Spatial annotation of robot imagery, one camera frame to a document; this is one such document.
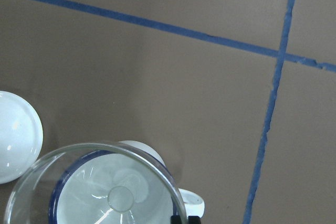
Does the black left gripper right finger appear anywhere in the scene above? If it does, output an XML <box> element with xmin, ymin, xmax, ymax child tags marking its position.
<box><xmin>188</xmin><ymin>216</ymin><xmax>201</xmax><ymax>224</ymax></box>

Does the white enamel mug blue rim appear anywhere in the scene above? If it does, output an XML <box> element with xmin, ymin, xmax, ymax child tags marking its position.
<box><xmin>48</xmin><ymin>141</ymin><xmax>205</xmax><ymax>223</ymax></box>

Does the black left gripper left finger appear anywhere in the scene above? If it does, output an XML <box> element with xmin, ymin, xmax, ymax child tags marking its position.
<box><xmin>170</xmin><ymin>215</ymin><xmax>181</xmax><ymax>224</ymax></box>

